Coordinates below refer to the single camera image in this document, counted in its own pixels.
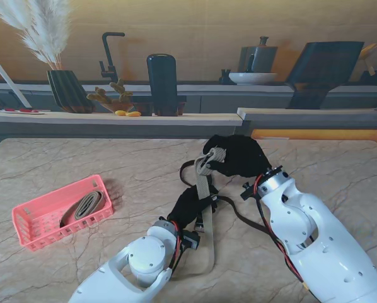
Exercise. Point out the yellow orange fruit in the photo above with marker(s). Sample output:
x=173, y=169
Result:
x=120, y=112
x=133, y=114

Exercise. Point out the pink plastic storage basket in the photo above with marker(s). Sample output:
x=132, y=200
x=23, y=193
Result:
x=43, y=217

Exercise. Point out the long beige woven belt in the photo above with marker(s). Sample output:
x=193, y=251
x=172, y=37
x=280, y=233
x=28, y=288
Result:
x=204, y=186

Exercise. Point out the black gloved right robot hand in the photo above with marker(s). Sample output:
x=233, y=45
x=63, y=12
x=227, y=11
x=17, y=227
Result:
x=242, y=156

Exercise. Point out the grey counter with orange light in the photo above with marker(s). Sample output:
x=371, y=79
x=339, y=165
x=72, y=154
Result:
x=302, y=121

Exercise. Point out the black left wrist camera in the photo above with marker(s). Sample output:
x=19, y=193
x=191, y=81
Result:
x=191, y=240

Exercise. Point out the plate with red slices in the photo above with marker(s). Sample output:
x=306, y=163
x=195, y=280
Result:
x=24, y=111

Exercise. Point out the black kitchen faucet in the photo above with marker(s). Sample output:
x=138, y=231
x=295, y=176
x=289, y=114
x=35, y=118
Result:
x=109, y=53

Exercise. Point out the small black bottles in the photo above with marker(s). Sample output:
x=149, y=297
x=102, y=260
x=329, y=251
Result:
x=224, y=79

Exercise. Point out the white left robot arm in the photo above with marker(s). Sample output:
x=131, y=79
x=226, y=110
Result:
x=138, y=265

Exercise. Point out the grey back cabinet counter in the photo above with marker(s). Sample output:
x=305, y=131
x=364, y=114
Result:
x=207, y=88

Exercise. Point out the dark slanted board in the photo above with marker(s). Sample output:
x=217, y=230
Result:
x=324, y=72

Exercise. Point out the white leaning slat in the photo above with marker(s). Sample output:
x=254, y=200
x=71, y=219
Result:
x=12, y=86

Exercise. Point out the black leather belt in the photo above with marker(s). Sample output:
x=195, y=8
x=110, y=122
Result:
x=254, y=225

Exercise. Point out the cactus plant in bowl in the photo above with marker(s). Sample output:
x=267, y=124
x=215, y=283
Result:
x=122, y=94

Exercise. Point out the yellow wooden utensil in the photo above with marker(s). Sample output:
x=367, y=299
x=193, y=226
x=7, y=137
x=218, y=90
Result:
x=368, y=50

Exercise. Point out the white shallow bowl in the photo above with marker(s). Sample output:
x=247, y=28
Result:
x=253, y=78

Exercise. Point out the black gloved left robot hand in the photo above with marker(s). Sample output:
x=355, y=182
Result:
x=188, y=206

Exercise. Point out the white pampas grass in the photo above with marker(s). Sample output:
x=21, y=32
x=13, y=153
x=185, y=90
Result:
x=46, y=38

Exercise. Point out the grey jug with lid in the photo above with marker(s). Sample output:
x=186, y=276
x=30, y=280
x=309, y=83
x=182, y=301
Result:
x=264, y=60

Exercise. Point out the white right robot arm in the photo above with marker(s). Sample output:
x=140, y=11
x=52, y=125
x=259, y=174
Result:
x=311, y=240

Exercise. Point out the dark ribbed vase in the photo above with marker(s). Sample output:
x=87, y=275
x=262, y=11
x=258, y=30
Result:
x=68, y=91

